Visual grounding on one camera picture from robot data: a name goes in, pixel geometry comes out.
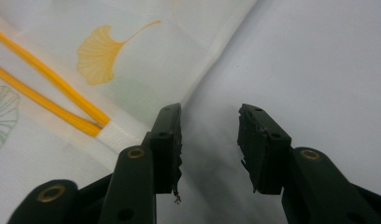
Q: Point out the white leaf-print fabric bag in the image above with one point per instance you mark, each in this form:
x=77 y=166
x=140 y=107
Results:
x=117 y=71

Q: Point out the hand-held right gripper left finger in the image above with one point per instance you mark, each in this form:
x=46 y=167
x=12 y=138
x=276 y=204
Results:
x=148 y=174

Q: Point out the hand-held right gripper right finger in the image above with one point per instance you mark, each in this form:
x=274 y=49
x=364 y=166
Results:
x=272 y=161

